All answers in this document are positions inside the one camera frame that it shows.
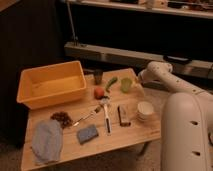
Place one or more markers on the dark scrub block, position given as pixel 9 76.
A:
pixel 123 116

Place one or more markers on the green pepper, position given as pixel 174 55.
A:
pixel 110 83

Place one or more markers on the blue sponge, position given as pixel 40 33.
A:
pixel 86 134

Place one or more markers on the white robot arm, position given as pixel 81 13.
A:
pixel 186 121

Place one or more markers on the red tomato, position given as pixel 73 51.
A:
pixel 98 92

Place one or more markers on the wooden table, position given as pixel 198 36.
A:
pixel 120 137

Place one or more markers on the grey lower shelf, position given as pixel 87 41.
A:
pixel 195 68

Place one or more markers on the dark cup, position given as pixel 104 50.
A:
pixel 98 76

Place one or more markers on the brown grape bunch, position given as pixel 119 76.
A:
pixel 63 118

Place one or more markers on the blue grey cloth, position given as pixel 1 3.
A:
pixel 47 142

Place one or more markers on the green cup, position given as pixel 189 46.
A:
pixel 125 85

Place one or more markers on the yellow plastic tray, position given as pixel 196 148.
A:
pixel 51 85

